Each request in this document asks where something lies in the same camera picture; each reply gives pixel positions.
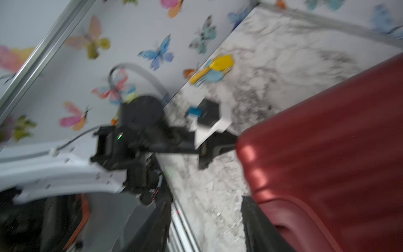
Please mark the aluminium front mounting rail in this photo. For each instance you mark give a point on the aluminium front mounting rail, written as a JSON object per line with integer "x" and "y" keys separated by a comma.
{"x": 181, "y": 237}

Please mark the light blue toy piece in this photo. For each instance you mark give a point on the light blue toy piece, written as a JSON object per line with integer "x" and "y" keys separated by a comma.
{"x": 212, "y": 76}

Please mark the yellow toy shovel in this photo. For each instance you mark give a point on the yellow toy shovel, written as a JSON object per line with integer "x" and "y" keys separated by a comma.
{"x": 220, "y": 63}

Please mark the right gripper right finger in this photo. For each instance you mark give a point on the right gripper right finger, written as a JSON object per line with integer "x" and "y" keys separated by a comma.
{"x": 260, "y": 234}

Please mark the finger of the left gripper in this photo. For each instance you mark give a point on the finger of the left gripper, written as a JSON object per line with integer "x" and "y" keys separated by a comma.
{"x": 225, "y": 141}

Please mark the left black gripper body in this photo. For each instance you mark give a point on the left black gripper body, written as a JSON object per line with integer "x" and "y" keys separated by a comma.
{"x": 182, "y": 141}

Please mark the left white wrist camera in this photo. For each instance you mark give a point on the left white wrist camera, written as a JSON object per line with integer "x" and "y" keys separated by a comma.
{"x": 207, "y": 117}

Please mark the red hard-shell suitcase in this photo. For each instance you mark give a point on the red hard-shell suitcase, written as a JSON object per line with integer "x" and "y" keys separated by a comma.
{"x": 328, "y": 172}

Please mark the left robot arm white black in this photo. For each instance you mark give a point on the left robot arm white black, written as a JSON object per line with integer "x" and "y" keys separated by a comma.
{"x": 115, "y": 159}

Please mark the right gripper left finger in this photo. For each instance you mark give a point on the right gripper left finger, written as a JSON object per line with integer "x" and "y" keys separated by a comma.
{"x": 153, "y": 235}

